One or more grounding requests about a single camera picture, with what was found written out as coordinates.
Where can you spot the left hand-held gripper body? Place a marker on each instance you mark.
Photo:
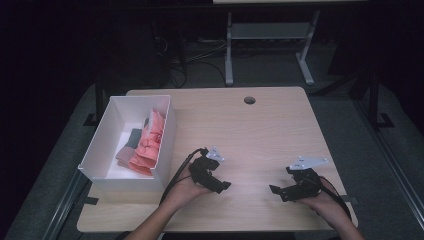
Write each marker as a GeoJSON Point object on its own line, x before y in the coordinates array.
{"type": "Point", "coordinates": [203, 168]}

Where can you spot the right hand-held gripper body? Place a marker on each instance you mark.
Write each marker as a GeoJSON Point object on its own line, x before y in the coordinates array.
{"type": "Point", "coordinates": [306, 183]}

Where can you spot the white plastic box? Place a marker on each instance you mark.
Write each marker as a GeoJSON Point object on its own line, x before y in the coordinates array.
{"type": "Point", "coordinates": [133, 110]}

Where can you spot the person's left hand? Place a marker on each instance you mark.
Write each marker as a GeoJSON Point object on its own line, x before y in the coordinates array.
{"type": "Point", "coordinates": [186, 195]}

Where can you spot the person's right hand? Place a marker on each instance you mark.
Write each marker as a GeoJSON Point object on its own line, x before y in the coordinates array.
{"type": "Point", "coordinates": [330, 206]}

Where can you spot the black tape strip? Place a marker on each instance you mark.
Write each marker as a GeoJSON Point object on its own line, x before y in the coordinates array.
{"type": "Point", "coordinates": [350, 199]}
{"type": "Point", "coordinates": [89, 200]}

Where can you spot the black metal stand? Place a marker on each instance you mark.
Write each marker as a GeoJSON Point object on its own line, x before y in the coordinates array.
{"type": "Point", "coordinates": [375, 100]}
{"type": "Point", "coordinates": [99, 100]}

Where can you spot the white metal table frame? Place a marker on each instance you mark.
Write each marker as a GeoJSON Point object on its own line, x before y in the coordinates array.
{"type": "Point", "coordinates": [266, 30]}

